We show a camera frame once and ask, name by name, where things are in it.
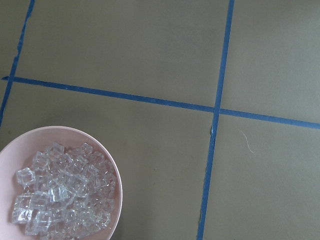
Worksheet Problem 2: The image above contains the pile of clear ice cubes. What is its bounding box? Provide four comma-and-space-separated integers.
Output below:
11, 143, 117, 240

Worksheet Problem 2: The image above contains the pink bowl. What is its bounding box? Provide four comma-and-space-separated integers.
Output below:
0, 126, 114, 240

